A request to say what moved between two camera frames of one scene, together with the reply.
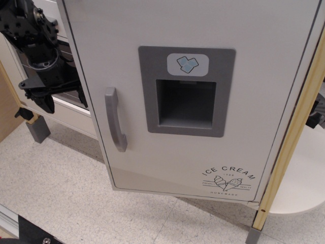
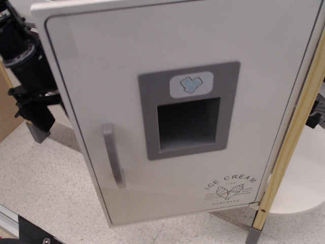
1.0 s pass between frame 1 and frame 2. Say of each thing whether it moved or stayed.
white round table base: stayed
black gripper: moved
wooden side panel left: stayed
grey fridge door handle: moved
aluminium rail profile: stayed
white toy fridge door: moved
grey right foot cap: stayed
